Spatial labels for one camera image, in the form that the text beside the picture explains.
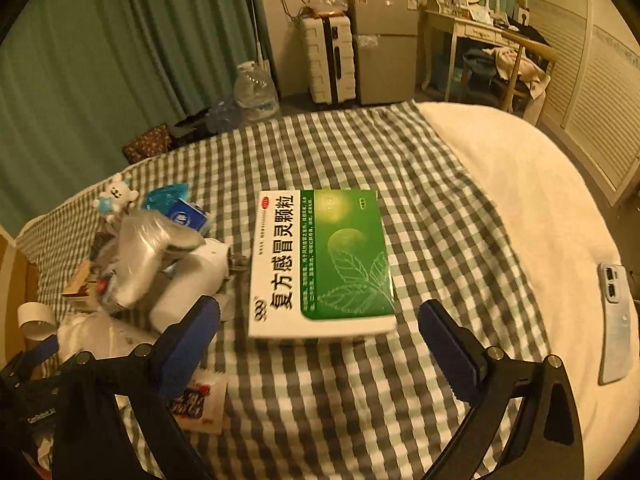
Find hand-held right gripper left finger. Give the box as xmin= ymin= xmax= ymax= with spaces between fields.
xmin=52 ymin=295 xmax=223 ymax=480

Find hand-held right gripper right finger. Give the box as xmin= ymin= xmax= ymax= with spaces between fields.
xmin=417 ymin=300 xmax=586 ymax=480

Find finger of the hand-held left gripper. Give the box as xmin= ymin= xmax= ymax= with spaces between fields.
xmin=14 ymin=335 xmax=61 ymax=367

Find white paper roll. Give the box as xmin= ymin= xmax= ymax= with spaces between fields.
xmin=17 ymin=301 xmax=58 ymax=338

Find printed snack packet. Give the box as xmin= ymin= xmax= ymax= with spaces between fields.
xmin=170 ymin=367 xmax=228 ymax=436

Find white plastic bag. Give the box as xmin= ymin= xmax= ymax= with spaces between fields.
xmin=55 ymin=310 xmax=161 ymax=361

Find white bottle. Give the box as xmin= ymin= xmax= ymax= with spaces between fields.
xmin=147 ymin=237 xmax=251 ymax=333

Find small wooden box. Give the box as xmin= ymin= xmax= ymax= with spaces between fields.
xmin=62 ymin=260 xmax=101 ymax=311

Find silver plastic-wrapped item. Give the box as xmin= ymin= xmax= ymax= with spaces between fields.
xmin=97 ymin=210 xmax=206 ymax=311

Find blue tissue pack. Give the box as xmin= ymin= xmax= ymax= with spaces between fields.
xmin=167 ymin=199 xmax=211 ymax=233

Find teal packet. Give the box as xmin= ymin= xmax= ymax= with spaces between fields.
xmin=142 ymin=182 xmax=188 ymax=211

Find grey checkered blanket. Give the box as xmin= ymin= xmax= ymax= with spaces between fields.
xmin=15 ymin=100 xmax=556 ymax=480

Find white blanket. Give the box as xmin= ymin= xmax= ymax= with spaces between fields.
xmin=417 ymin=101 xmax=633 ymax=480

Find silver smartphone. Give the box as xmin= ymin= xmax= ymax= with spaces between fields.
xmin=597 ymin=261 xmax=632 ymax=386

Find white bear plush toy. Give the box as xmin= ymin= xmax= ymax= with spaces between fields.
xmin=92 ymin=172 xmax=138 ymax=222

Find brown patterned bag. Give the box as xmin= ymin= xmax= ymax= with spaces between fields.
xmin=122 ymin=124 xmax=173 ymax=163

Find dark bag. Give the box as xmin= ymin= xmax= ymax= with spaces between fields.
xmin=170 ymin=107 xmax=241 ymax=148

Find large clear water bottle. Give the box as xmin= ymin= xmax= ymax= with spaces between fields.
xmin=234 ymin=60 xmax=280 ymax=126

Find clothes pile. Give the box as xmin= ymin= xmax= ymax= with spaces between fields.
xmin=462 ymin=45 xmax=548 ymax=101

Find green curtain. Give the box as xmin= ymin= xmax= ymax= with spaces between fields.
xmin=0 ymin=0 xmax=266 ymax=231

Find white suitcase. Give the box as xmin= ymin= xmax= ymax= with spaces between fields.
xmin=300 ymin=14 xmax=357 ymax=106

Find grey mini fridge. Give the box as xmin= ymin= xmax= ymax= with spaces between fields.
xmin=347 ymin=0 xmax=421 ymax=107

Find wooden chair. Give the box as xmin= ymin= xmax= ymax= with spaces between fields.
xmin=462 ymin=27 xmax=558 ymax=113

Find cream dressing table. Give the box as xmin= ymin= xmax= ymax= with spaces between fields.
xmin=422 ymin=0 xmax=523 ymax=103

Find louvered wardrobe doors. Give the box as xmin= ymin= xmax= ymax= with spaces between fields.
xmin=520 ymin=0 xmax=640 ymax=206

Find clear plastic bag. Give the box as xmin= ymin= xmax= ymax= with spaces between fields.
xmin=300 ymin=0 xmax=348 ymax=18

